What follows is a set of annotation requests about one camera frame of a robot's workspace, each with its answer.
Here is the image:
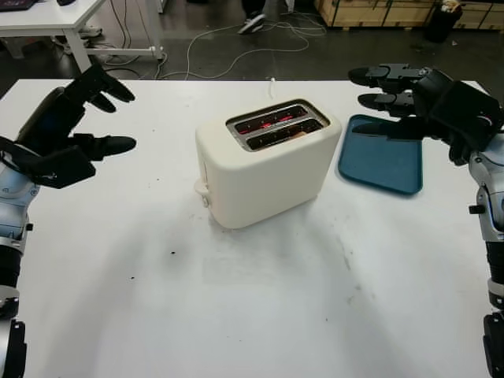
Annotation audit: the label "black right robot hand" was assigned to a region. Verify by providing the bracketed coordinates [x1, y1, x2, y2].
[348, 63, 473, 166]

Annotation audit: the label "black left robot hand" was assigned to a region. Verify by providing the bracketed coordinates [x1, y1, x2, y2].
[17, 65, 138, 161]

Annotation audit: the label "person beige jacket black trousers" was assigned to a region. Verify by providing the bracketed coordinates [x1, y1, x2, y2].
[237, 0, 273, 36]

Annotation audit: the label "cream two-slot toaster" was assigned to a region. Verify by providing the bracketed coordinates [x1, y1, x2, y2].
[195, 98, 343, 230]

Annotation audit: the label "black trash bin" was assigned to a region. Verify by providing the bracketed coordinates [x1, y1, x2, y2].
[423, 0, 464, 44]

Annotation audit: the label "wooden crate stack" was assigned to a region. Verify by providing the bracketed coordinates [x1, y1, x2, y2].
[314, 0, 504, 31]

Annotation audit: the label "grey step stool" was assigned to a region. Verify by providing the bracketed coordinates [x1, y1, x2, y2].
[0, 37, 31, 60]

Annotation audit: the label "blue plastic tray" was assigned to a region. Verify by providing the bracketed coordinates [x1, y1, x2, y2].
[337, 113, 425, 197]

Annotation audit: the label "white office desk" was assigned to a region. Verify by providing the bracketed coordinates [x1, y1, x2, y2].
[0, 0, 165, 78]

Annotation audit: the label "dark laptop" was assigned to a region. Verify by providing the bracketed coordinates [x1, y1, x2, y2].
[0, 0, 36, 11]

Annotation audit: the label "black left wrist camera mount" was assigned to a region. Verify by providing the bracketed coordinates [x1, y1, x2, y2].
[7, 143, 98, 190]

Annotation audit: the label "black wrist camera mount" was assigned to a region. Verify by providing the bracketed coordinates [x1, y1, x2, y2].
[7, 143, 98, 190]
[428, 80, 504, 153]

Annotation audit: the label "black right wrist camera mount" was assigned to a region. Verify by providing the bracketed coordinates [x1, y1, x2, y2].
[428, 80, 504, 153]

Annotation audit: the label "pale floor cable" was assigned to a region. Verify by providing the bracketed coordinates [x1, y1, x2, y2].
[155, 19, 328, 82]

